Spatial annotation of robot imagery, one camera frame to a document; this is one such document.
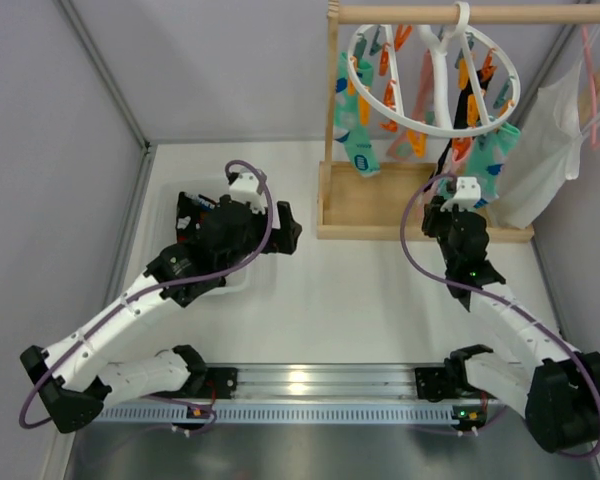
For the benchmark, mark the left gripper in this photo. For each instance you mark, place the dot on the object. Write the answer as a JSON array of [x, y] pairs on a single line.
[[282, 226]]

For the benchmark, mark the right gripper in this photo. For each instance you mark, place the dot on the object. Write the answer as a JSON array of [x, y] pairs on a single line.
[[438, 220]]

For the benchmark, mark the pink sock front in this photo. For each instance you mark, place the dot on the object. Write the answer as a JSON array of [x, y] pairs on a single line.
[[452, 161]]

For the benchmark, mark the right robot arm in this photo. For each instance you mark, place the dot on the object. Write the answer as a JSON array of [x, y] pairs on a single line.
[[553, 386]]

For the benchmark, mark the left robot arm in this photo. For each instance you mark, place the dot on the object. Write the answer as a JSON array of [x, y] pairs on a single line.
[[78, 377]]

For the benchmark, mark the black sock on hanger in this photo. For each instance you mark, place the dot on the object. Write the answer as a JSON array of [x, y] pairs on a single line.
[[460, 122]]

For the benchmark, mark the white round clip hanger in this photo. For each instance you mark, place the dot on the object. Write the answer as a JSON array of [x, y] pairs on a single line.
[[436, 27]]

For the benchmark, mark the teal sock right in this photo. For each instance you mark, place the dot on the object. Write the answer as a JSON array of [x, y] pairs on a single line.
[[487, 158]]

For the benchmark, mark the teal sock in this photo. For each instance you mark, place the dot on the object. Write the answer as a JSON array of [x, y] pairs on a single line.
[[348, 130], [487, 158]]

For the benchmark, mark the wooden clothes rack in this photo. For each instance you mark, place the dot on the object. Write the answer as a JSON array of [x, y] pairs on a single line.
[[353, 207]]

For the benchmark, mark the white cloth garment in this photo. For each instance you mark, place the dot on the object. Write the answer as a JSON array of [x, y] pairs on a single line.
[[546, 155]]

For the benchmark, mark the teal sock left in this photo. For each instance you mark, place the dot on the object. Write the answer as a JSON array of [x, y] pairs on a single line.
[[348, 130]]

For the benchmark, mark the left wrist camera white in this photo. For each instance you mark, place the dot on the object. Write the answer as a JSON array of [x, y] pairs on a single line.
[[245, 188]]

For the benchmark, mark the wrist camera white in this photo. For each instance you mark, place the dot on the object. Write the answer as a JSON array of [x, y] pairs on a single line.
[[245, 188], [464, 194]]

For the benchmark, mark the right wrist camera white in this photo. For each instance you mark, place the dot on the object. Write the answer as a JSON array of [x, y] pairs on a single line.
[[464, 194]]

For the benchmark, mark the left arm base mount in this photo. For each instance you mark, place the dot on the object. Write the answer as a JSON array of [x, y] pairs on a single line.
[[220, 383]]

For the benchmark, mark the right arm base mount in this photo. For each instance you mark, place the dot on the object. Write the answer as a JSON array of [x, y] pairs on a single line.
[[433, 384]]

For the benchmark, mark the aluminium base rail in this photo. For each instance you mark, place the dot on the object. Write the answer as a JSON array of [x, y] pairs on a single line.
[[335, 382]]

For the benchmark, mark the grey slotted cable duct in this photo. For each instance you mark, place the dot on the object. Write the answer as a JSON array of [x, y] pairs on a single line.
[[390, 414]]

